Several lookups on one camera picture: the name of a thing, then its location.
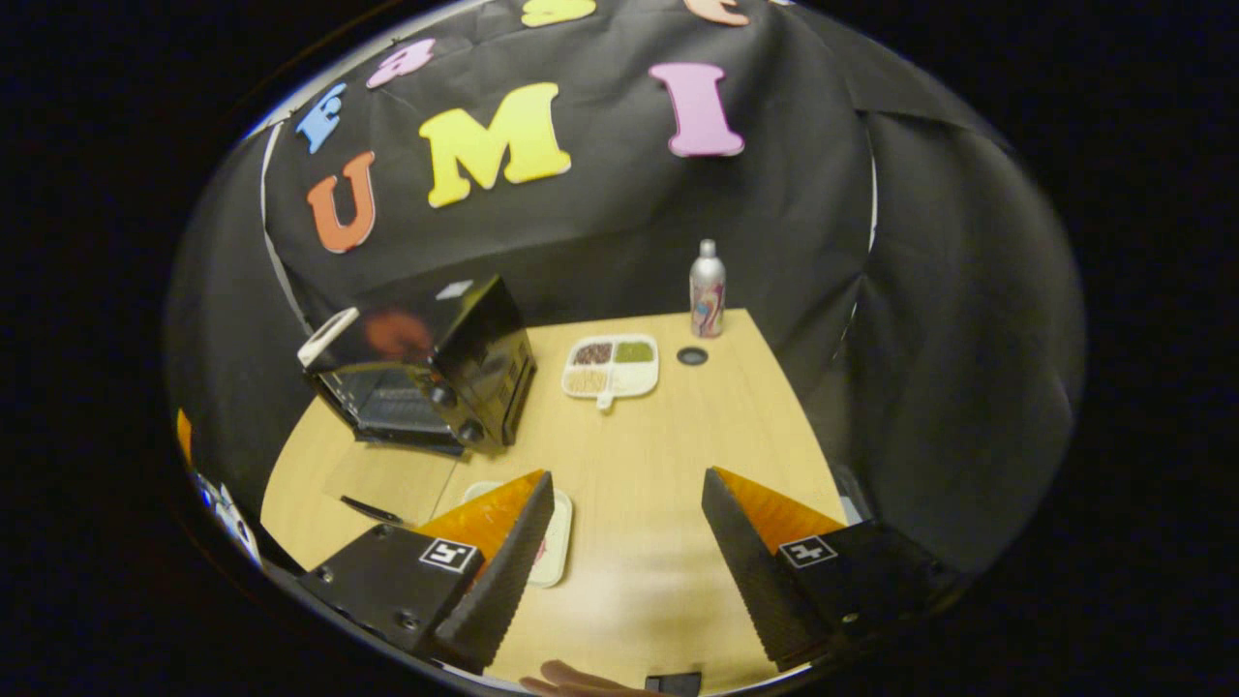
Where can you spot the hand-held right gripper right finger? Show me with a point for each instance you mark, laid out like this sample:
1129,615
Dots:
750,571

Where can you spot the pink round food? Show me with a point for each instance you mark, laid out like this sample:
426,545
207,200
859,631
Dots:
539,552

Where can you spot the small black round cap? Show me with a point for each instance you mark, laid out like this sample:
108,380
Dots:
692,356

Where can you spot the black backdrop cloth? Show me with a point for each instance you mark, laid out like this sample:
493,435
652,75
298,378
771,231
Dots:
794,213

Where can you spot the silver spray bottle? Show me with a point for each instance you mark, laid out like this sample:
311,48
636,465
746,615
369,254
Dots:
708,290

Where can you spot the white toaster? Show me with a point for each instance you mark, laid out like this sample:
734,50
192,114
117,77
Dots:
324,339

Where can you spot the cream square plate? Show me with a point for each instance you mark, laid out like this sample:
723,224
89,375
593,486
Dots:
557,542

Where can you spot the white divided spice tray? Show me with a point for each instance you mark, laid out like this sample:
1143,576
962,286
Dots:
612,379

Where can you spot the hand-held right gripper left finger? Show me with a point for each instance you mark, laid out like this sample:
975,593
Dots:
503,571

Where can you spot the black electric oven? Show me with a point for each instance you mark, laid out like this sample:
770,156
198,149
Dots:
484,339

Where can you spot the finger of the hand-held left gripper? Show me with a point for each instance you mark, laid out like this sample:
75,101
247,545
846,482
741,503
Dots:
183,436

